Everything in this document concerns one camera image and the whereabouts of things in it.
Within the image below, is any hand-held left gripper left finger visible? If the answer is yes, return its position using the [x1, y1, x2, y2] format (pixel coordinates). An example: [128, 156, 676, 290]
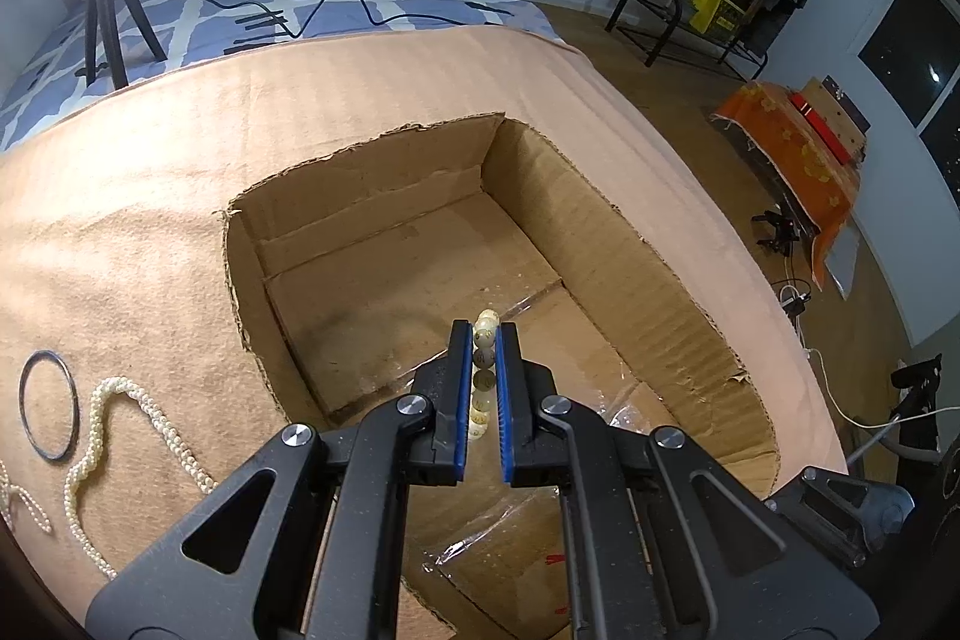
[85, 319, 475, 640]

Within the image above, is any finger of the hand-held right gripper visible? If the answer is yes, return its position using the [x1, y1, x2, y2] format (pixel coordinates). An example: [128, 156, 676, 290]
[765, 466, 917, 570]

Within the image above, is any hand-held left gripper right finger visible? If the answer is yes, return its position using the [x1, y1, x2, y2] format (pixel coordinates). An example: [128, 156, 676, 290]
[498, 322, 880, 640]

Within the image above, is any cream bead bracelet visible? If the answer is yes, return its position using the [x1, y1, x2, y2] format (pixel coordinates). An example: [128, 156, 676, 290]
[469, 308, 502, 443]

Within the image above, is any cardboard box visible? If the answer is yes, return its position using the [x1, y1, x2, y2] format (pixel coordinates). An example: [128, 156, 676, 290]
[223, 113, 781, 640]

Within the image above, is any long pearl necklace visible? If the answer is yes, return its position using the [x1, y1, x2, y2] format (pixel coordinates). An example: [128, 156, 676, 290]
[64, 376, 220, 582]

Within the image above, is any dark bangle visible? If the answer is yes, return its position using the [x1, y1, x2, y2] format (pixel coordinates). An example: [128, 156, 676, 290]
[18, 350, 79, 462]

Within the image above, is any black floor stand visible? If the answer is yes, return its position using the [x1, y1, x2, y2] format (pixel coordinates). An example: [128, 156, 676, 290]
[891, 353, 960, 462]

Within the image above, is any small black floor device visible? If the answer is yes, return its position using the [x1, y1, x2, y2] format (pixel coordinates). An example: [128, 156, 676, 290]
[754, 207, 800, 257]

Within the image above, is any orange cloth covered table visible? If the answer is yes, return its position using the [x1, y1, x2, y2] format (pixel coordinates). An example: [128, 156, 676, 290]
[711, 80, 863, 293]

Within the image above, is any red bar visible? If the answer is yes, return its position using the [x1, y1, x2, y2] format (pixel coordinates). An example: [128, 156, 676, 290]
[790, 93, 860, 166]

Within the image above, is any wooden box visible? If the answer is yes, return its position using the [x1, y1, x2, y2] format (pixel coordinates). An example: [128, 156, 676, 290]
[795, 76, 871, 161]

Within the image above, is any yellow box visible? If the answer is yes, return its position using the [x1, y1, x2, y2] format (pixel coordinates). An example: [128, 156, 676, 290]
[688, 0, 748, 35]

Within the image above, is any window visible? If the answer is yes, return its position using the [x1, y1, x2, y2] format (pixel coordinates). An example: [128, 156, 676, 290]
[859, 0, 960, 200]

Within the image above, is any black light tripod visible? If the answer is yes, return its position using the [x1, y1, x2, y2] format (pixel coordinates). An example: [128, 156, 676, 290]
[75, 0, 168, 88]

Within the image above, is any white floor cable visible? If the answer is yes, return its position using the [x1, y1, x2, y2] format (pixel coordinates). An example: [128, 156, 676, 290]
[780, 280, 901, 455]

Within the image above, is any thin pearl necklace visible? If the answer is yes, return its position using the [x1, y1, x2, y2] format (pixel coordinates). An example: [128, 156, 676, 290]
[0, 460, 53, 536]

